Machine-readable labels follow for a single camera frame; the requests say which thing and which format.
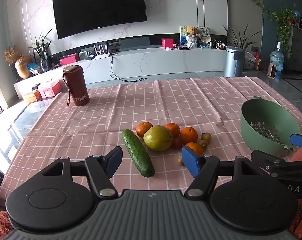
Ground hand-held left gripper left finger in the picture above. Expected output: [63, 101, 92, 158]
[42, 146, 123, 198]

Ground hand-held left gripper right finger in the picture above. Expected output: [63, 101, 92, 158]
[181, 146, 263, 198]

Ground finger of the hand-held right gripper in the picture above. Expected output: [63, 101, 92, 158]
[290, 134, 302, 151]
[251, 149, 287, 173]

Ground orange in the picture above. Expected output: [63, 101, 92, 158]
[136, 121, 153, 138]
[185, 142, 204, 156]
[164, 122, 181, 138]
[180, 127, 199, 145]

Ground green cucumber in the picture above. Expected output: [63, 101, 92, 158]
[122, 129, 155, 178]

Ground small red tomato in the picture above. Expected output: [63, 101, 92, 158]
[171, 136, 183, 149]

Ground green plastic colander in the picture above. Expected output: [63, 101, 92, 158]
[240, 96, 302, 154]

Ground yellow-green mango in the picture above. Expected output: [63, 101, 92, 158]
[143, 125, 174, 152]

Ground pink checkered tablecloth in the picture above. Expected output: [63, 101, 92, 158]
[0, 76, 302, 205]

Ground small pink appliance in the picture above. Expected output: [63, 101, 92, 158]
[267, 62, 279, 79]

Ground dark red tumbler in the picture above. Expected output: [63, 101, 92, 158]
[62, 65, 90, 107]

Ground blue water jug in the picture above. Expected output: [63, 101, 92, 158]
[269, 42, 285, 74]

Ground grey side cabinet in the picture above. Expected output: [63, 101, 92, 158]
[290, 25, 302, 78]

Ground red gift boxes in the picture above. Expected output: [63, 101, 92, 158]
[38, 80, 62, 98]

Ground white plastic bag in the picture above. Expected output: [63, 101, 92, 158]
[244, 51, 257, 70]

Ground grey metal trash can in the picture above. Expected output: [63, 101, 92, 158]
[224, 46, 246, 78]

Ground white marble television cabinet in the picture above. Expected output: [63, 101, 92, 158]
[13, 45, 228, 103]

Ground white router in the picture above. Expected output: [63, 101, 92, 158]
[93, 44, 111, 60]

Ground cardboard box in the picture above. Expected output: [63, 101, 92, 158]
[22, 90, 41, 103]

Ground long pink-red box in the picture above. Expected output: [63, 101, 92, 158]
[59, 54, 80, 67]

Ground tall leafy potted plant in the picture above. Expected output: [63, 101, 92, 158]
[222, 24, 263, 53]

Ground trailing pothos plant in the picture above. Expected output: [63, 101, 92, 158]
[267, 9, 297, 53]

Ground blue picture card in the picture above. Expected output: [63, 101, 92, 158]
[180, 26, 189, 47]

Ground orange ceramic vase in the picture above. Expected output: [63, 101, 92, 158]
[15, 60, 32, 79]

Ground round paper fan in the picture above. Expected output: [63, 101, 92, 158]
[197, 26, 212, 43]

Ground brown teddy bear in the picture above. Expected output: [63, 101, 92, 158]
[186, 26, 201, 37]

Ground green orchid plant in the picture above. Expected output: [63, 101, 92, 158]
[28, 29, 52, 70]

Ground dried yellow flowers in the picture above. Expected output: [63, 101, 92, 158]
[3, 45, 25, 64]

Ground black cables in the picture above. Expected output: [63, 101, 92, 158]
[110, 54, 148, 82]

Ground black wall television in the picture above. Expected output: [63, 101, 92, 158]
[52, 0, 148, 40]

